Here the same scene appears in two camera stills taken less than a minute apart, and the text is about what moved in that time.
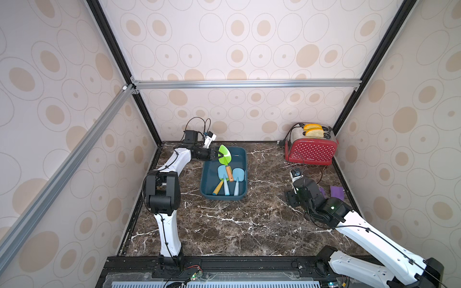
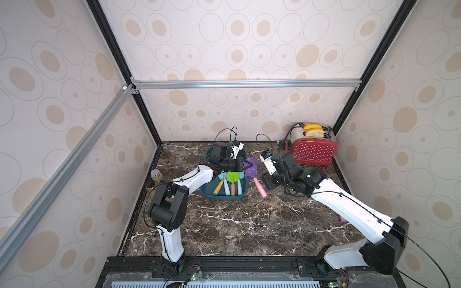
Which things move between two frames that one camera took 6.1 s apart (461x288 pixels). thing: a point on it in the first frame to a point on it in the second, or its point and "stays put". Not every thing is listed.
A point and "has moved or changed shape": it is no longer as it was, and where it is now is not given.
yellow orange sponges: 309,126 stays put
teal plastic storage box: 210,179 stays put
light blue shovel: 222,174 stays put
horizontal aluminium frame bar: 246,84 stays put
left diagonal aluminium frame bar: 25,225 stays put
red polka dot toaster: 302,149 stays put
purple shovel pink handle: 322,191 has moved or changed shape
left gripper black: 209,155 to 236,162
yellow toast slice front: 315,133 stays put
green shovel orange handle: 225,160 has moved or changed shape
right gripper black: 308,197 to 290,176
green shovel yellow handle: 218,187 stays put
